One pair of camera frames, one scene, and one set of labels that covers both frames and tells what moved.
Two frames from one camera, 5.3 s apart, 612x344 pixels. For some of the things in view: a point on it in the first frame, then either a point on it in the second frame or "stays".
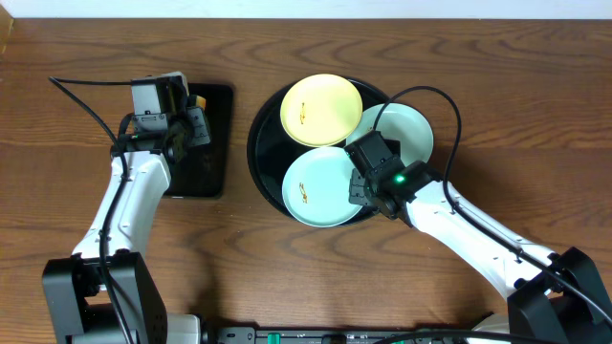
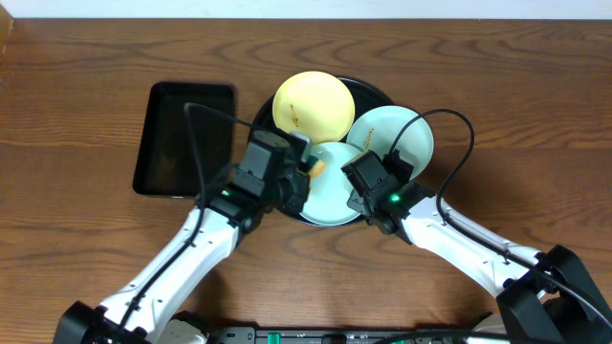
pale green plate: [402, 122] stays
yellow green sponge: [201, 101] -> [317, 169]
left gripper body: [197, 126] -> [296, 156]
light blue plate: [316, 184] stays
